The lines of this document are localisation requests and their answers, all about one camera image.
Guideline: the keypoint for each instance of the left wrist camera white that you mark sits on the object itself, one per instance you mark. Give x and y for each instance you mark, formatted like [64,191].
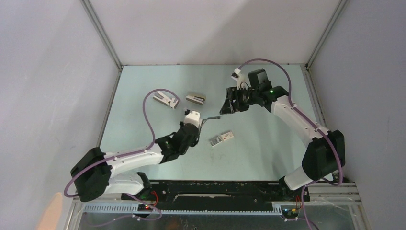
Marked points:
[192,117]

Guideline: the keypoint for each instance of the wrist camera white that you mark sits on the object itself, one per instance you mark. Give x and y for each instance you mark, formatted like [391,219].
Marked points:
[192,117]
[239,77]

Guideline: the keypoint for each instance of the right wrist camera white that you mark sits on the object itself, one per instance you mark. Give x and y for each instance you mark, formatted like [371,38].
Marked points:
[239,77]

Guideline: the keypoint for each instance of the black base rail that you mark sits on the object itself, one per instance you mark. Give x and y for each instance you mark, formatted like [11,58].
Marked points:
[223,196]

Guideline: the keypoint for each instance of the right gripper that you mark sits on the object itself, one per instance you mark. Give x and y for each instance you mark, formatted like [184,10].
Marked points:
[230,107]

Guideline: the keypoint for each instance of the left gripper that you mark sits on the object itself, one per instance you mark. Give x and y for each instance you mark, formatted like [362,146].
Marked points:
[194,141]

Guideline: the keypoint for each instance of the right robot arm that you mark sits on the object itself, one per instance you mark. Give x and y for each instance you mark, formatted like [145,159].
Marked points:
[325,149]

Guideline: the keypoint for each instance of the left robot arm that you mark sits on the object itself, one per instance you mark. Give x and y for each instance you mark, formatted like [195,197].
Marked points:
[98,173]

